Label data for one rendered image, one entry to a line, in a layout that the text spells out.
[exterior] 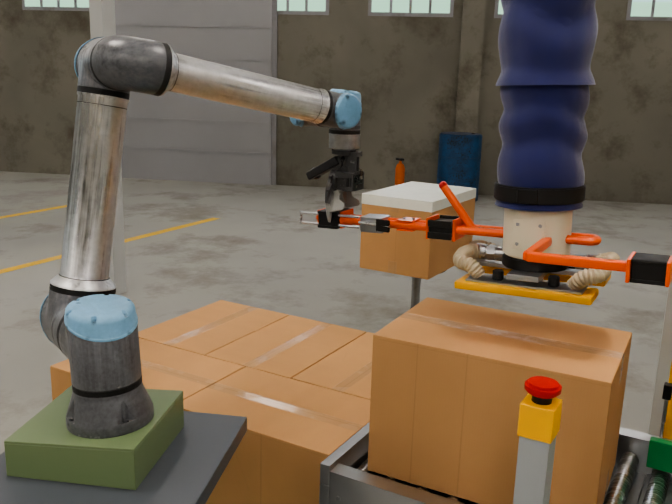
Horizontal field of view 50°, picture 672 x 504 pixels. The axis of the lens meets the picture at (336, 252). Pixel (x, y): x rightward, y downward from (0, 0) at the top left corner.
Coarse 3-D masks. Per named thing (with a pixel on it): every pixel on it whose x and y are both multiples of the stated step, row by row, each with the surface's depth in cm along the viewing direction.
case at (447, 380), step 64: (448, 320) 205; (512, 320) 206; (384, 384) 193; (448, 384) 184; (512, 384) 176; (576, 384) 169; (384, 448) 197; (448, 448) 188; (512, 448) 180; (576, 448) 172
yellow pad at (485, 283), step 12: (468, 276) 191; (480, 276) 189; (492, 276) 186; (552, 276) 179; (456, 288) 187; (468, 288) 185; (480, 288) 184; (492, 288) 182; (504, 288) 180; (516, 288) 179; (528, 288) 179; (540, 288) 178; (552, 288) 177; (564, 288) 177; (588, 288) 179; (552, 300) 175; (564, 300) 174; (576, 300) 172; (588, 300) 171
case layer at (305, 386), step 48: (144, 336) 300; (192, 336) 301; (240, 336) 303; (288, 336) 305; (336, 336) 306; (144, 384) 254; (192, 384) 255; (240, 384) 256; (288, 384) 257; (336, 384) 258; (288, 432) 223; (336, 432) 224; (240, 480) 230; (288, 480) 220
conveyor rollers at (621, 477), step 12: (624, 456) 214; (636, 456) 214; (360, 468) 202; (624, 468) 206; (636, 468) 211; (396, 480) 198; (612, 480) 202; (624, 480) 200; (660, 480) 201; (432, 492) 195; (612, 492) 194; (624, 492) 196; (648, 492) 196; (660, 492) 195
